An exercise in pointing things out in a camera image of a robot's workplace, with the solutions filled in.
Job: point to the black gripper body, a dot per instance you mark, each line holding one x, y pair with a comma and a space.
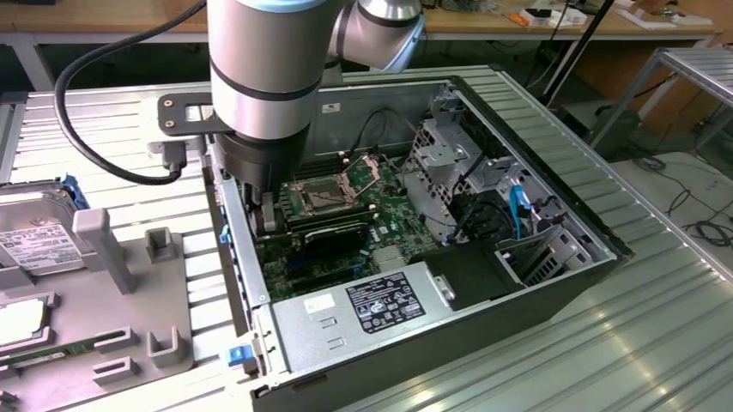
258, 159

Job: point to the green graphics card black cooler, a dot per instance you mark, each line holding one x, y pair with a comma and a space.
333, 240

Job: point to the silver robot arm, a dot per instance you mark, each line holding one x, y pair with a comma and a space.
264, 64

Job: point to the CPU socket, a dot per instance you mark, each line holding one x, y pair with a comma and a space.
324, 195

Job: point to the long black expansion slot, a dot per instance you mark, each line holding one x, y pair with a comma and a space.
328, 284
324, 271

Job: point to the metal socket cover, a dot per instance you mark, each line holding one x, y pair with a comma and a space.
364, 169

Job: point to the green motherboard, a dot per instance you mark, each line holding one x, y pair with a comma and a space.
401, 219

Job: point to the silver chipset heatsink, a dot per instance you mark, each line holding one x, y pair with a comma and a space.
392, 255

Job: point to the grey plastic parts rack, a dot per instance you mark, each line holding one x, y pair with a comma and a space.
156, 300

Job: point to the silver power supply unit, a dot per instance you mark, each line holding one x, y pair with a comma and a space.
316, 330

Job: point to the grey metal disk bay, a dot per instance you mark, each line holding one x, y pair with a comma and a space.
447, 154

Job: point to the blue case latch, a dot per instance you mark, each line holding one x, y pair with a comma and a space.
238, 357

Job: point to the long wooden desk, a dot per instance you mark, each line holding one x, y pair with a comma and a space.
144, 26

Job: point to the black plastic shroud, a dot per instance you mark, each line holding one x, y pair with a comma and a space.
469, 279

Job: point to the hard disk blue carrier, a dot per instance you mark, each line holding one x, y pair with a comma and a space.
34, 232

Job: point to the open black PC case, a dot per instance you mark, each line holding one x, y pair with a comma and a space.
459, 365

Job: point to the silver CPU chip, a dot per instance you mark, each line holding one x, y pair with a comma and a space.
21, 322

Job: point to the slanted perforated disk bay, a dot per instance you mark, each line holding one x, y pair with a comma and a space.
551, 257

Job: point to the black box on floor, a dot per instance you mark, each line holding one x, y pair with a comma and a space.
607, 129

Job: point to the thin black pole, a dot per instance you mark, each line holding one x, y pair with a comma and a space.
579, 47

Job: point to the small white black box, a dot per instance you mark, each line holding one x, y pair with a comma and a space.
564, 18

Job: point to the flat white box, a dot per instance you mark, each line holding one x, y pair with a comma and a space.
647, 17

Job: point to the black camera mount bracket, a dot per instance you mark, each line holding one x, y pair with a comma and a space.
184, 116

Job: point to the metal frame table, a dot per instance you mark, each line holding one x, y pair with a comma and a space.
687, 56

